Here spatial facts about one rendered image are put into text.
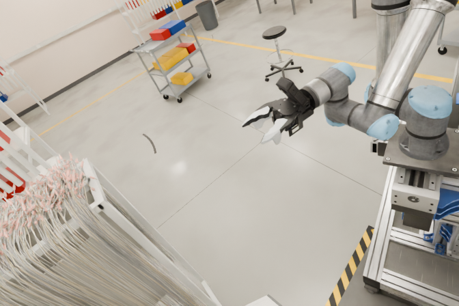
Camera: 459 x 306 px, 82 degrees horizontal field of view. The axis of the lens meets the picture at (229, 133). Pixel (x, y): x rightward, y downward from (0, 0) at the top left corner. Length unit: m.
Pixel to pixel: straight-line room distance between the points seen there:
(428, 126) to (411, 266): 1.10
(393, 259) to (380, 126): 1.30
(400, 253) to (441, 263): 0.19
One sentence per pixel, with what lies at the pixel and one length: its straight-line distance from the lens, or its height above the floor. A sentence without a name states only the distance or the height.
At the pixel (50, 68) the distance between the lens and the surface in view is 8.42.
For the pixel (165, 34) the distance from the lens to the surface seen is 4.37.
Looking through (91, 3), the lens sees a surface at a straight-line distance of 8.42.
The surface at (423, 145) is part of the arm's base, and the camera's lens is 1.13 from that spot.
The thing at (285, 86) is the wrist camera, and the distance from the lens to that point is 0.68.
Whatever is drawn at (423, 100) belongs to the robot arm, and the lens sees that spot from 1.04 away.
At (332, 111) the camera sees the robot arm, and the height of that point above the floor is 1.47.
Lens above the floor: 2.01
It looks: 37 degrees down
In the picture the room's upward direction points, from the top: 24 degrees counter-clockwise
